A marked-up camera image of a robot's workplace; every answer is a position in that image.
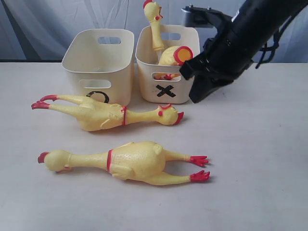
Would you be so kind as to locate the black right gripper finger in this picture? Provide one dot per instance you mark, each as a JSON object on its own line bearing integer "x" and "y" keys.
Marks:
{"x": 197, "y": 66}
{"x": 204, "y": 85}

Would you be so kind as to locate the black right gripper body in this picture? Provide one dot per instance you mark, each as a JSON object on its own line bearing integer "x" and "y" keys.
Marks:
{"x": 229, "y": 53}

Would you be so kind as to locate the headless yellow chicken body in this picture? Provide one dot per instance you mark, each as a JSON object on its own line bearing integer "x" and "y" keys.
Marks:
{"x": 173, "y": 56}

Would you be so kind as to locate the severed yellow chicken head neck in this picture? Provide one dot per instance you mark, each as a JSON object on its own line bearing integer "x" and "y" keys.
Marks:
{"x": 152, "y": 11}

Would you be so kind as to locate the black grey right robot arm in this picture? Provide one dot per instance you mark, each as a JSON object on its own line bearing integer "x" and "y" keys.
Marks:
{"x": 257, "y": 26}

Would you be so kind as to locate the cream bin marked X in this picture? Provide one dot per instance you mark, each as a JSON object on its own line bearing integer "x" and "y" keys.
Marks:
{"x": 162, "y": 83}

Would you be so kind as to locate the whole yellow rubber chicken front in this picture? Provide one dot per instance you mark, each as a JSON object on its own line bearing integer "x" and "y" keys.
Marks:
{"x": 140, "y": 161}

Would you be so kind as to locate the whole yellow rubber chicken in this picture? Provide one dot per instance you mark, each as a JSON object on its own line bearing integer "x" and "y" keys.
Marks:
{"x": 93, "y": 115}
{"x": 140, "y": 161}

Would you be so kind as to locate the cream bin marked O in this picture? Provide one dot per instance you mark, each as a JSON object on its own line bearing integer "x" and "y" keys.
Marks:
{"x": 99, "y": 63}

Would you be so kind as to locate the whole yellow rubber chicken rear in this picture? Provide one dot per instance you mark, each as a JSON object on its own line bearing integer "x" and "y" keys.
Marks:
{"x": 93, "y": 115}

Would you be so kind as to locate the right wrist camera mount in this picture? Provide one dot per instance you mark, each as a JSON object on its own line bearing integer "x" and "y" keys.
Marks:
{"x": 203, "y": 17}

